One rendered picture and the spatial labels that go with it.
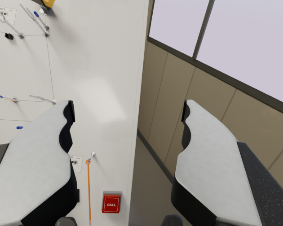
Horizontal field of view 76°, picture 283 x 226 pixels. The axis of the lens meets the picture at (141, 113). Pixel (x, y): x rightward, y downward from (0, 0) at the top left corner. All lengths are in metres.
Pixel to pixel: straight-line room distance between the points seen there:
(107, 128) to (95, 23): 0.34
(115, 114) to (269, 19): 0.97
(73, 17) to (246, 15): 0.98
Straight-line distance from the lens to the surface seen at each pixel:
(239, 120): 1.36
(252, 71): 1.26
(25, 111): 0.65
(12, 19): 0.74
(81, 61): 0.63
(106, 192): 0.61
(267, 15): 1.27
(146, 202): 1.95
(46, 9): 0.71
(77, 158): 0.61
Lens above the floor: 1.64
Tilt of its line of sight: 32 degrees down
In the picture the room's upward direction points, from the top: 10 degrees clockwise
